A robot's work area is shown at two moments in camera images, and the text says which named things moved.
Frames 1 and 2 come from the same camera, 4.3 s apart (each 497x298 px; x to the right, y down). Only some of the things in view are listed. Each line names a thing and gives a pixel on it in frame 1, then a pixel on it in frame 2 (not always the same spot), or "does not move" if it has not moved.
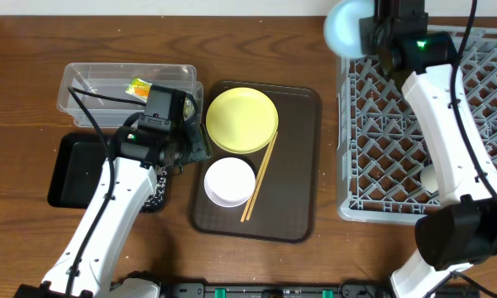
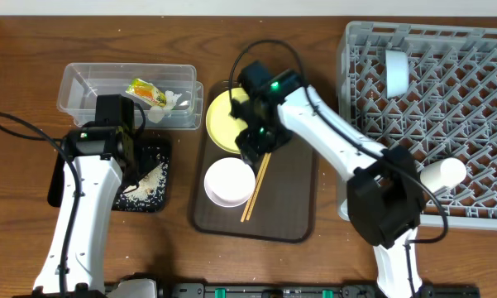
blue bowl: (341, 26) to (397, 73)
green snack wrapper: (140, 88) does not move
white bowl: (230, 182) does not move
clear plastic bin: (107, 94) does not move
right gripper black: (370, 39) to (251, 147)
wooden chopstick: (258, 179) does not move
